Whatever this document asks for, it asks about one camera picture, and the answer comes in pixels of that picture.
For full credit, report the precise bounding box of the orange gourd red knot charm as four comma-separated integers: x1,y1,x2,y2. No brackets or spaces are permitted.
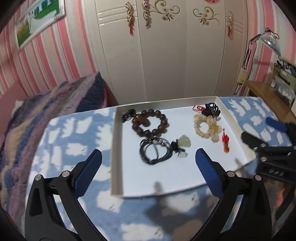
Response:
222,128,230,153

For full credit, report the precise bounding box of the cream flower scrunchie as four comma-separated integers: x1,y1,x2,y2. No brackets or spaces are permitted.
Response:
193,114,222,143

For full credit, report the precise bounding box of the black hair claw clip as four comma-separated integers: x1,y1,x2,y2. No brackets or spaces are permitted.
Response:
202,102,221,118

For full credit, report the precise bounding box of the jade pendant black cord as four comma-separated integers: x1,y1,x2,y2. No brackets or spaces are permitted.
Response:
139,134,192,165

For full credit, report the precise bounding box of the brown wooden bead bracelet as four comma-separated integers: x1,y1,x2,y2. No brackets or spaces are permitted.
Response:
131,108,170,140

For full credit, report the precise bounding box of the person right hand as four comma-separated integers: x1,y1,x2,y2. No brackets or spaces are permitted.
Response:
273,181,290,213

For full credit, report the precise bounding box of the green storage bag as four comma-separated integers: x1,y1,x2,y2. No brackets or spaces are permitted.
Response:
271,57,296,108

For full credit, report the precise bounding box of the blue polar bear blanket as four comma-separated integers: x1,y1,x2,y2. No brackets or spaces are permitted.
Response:
29,97,290,240

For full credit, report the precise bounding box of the striped purple quilt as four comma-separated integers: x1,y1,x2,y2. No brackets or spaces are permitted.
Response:
1,72,107,226

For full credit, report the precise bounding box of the clear shade desk lamp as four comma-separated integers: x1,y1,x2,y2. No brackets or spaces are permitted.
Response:
233,28,281,96

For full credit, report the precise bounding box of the white shallow tray box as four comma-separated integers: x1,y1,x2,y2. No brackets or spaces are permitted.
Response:
110,96,255,198

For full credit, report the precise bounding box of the white ornate wardrobe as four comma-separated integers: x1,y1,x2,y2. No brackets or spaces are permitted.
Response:
82,1,248,104

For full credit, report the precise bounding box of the framed wedding picture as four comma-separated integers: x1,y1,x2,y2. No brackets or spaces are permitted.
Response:
15,0,66,50

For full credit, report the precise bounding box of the wall power outlet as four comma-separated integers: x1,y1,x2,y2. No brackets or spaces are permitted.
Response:
237,68,247,84

